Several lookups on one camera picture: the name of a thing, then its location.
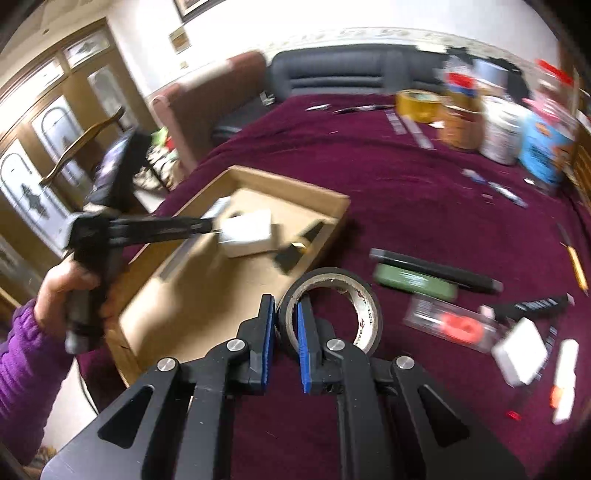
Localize black ballpoint pen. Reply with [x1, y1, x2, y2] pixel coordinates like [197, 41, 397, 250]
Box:
[332, 104, 396, 114]

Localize black pen with white print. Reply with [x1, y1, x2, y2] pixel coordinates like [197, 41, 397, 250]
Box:
[480, 293, 575, 325]

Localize white charger with prongs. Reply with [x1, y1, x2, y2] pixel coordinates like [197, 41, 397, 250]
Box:
[203, 196, 283, 259]

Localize black tape roll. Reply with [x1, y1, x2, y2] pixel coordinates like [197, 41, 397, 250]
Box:
[277, 267, 384, 358]

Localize person's left forearm purple sleeve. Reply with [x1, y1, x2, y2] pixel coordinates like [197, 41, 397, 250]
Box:
[0, 298, 80, 462]

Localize red and blue label can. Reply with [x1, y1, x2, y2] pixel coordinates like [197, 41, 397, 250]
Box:
[442, 59, 482, 110]

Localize yellow wall plaque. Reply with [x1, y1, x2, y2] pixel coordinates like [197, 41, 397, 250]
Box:
[168, 25, 191, 54]

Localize black marker pen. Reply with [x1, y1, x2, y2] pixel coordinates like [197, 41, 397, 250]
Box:
[369, 248, 504, 295]

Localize yellow tape roll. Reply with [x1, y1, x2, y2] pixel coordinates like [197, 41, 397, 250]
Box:
[396, 89, 442, 123]

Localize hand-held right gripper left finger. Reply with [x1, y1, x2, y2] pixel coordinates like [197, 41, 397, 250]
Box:
[41, 294, 276, 480]

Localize dark wooden chair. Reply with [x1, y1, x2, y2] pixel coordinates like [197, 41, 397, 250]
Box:
[39, 106, 155, 210]

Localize white plastic jar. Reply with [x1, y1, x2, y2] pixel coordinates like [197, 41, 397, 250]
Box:
[479, 98, 527, 165]

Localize black and gold small item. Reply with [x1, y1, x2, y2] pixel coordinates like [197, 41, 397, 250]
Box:
[276, 220, 325, 274]

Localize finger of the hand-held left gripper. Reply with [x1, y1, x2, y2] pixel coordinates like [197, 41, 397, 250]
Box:
[111, 213, 215, 244]

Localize clear jar with blue label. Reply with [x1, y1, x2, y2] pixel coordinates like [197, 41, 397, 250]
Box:
[518, 111, 579, 186]

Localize clear packet with red pieces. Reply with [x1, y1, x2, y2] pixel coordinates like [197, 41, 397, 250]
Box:
[404, 295, 505, 354]

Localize brown tin can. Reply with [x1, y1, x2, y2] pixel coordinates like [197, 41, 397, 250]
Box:
[438, 104, 484, 151]

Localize small blue pen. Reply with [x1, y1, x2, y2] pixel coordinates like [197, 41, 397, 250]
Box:
[462, 168, 530, 209]

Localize clear plastic ruler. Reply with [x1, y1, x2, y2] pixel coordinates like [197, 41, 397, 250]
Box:
[387, 111, 437, 151]

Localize clear jar with red lid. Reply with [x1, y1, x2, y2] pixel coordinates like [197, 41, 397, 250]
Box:
[530, 59, 579, 121]

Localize patterned blanket pile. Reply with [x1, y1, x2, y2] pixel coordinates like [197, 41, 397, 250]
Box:
[141, 128, 182, 191]

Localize wooden side cabinet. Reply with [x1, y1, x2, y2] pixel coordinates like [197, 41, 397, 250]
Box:
[571, 138, 591, 210]

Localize black leather sofa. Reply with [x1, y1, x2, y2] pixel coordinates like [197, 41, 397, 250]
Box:
[210, 44, 462, 145]

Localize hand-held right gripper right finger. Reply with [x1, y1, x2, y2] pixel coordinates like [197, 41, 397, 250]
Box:
[297, 299, 525, 480]

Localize wooden glass panel doors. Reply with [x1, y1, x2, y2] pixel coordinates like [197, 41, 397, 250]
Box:
[0, 18, 154, 296]

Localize person's left hand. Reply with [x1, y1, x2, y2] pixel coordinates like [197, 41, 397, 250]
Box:
[34, 256, 116, 334]

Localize white square charger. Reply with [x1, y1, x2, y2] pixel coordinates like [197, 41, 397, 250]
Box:
[491, 318, 542, 387]

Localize green lighter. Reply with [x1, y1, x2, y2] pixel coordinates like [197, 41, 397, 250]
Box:
[373, 263, 460, 302]

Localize shallow cardboard box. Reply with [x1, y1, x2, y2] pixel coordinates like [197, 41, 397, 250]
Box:
[104, 165, 352, 389]

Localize brown armchair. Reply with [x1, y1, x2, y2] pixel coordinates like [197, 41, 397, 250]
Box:
[152, 51, 269, 177]

